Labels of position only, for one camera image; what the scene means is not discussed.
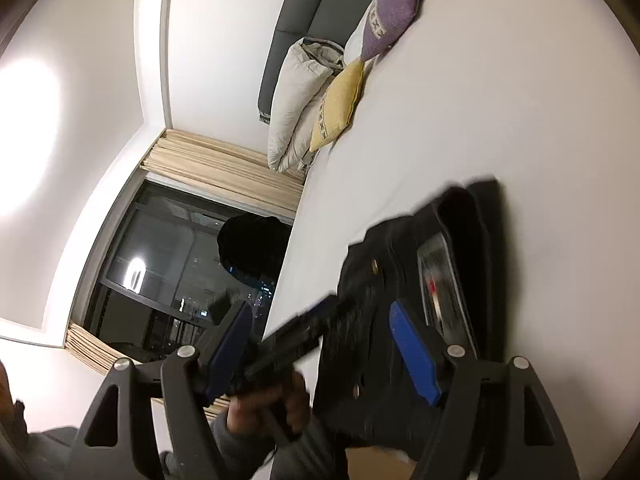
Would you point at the person's left forearm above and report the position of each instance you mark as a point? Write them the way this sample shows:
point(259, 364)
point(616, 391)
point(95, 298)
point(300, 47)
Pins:
point(280, 455)

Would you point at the black pants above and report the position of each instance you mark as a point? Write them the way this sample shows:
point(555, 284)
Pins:
point(355, 385)

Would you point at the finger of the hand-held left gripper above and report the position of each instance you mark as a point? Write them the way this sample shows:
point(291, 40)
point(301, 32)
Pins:
point(320, 317)

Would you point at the folded white duvet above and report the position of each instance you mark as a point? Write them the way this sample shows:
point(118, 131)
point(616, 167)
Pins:
point(295, 105)

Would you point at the grey padded headboard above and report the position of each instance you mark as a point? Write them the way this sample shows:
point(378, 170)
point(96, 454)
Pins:
point(300, 10)

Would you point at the dark window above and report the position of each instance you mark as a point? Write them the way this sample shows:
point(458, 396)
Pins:
point(150, 260)

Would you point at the person's left hand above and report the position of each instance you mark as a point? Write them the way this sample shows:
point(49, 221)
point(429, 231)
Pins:
point(255, 410)

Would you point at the yellow cushion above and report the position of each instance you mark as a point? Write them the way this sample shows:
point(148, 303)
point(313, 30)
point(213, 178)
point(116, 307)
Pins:
point(337, 105)

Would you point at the purple cushion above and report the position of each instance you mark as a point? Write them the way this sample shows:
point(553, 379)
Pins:
point(392, 10)

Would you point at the dark cloth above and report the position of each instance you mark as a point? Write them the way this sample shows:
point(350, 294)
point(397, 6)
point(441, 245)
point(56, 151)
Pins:
point(255, 247)

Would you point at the beige curtain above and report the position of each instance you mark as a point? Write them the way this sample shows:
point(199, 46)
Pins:
point(95, 347)
point(215, 170)

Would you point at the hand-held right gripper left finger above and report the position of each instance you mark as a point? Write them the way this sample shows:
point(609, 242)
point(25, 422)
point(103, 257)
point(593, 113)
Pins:
point(227, 350)

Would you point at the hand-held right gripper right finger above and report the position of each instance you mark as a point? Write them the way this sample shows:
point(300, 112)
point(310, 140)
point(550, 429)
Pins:
point(415, 355)

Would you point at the white bed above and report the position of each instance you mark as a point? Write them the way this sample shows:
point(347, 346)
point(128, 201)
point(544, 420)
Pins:
point(500, 110)

